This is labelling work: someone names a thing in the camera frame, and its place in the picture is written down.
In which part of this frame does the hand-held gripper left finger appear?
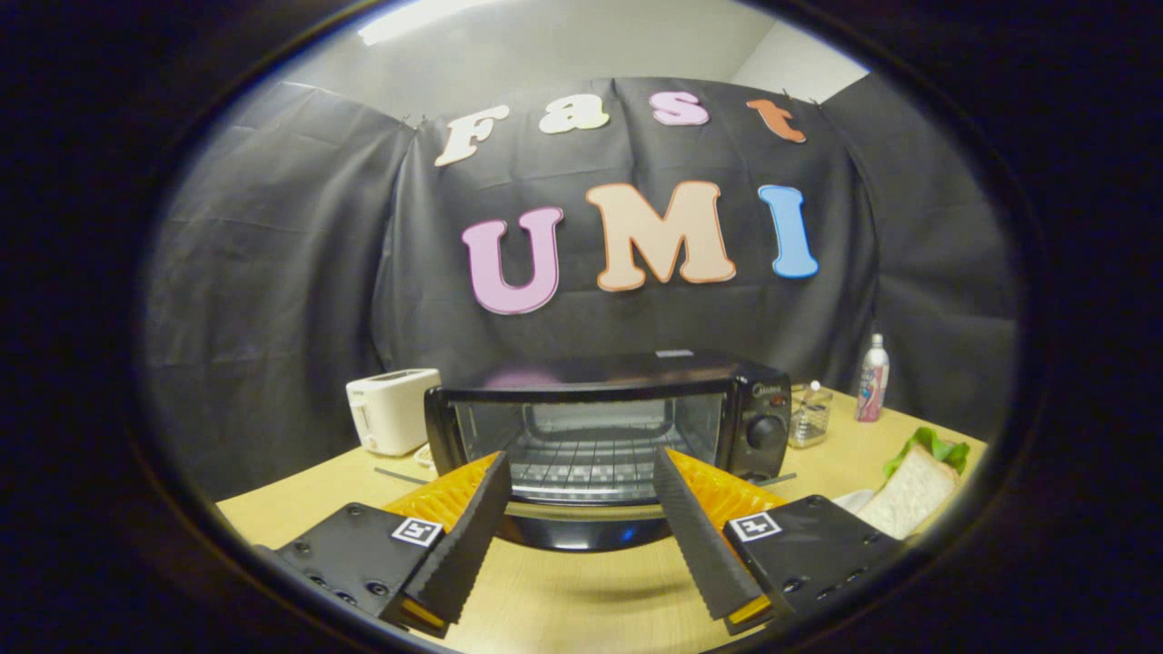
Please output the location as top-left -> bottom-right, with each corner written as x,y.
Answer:
254,451 -> 514,639

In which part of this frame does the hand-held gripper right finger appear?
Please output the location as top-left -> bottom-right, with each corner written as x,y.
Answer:
652,447 -> 910,637

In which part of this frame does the black toaster oven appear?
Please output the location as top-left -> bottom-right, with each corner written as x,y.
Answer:
424,350 -> 792,552

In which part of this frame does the lettuce sandwich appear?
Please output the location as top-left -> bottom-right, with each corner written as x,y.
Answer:
859,427 -> 971,541

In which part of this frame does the white toaster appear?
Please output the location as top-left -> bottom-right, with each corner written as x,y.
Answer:
346,368 -> 442,457

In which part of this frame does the clear glass jar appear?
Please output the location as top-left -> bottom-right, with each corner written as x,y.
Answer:
789,381 -> 833,450

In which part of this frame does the silver and pink bottle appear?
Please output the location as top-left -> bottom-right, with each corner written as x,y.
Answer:
856,333 -> 890,423

